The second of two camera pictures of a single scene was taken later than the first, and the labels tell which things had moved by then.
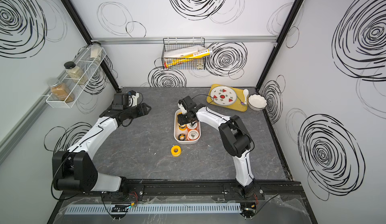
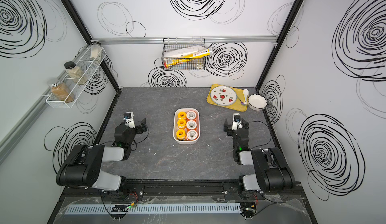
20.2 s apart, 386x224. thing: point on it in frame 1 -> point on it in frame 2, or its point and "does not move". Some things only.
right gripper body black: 184,119 -> 229,127
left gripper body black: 134,112 -> 139,131
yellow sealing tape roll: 182,127 does not move
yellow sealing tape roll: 176,150 -> 180,134
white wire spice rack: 68,92 does not move
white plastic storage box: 177,131 does not move
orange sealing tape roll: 190,127 does not move
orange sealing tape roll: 193,135 does not move
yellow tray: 238,105 does not move
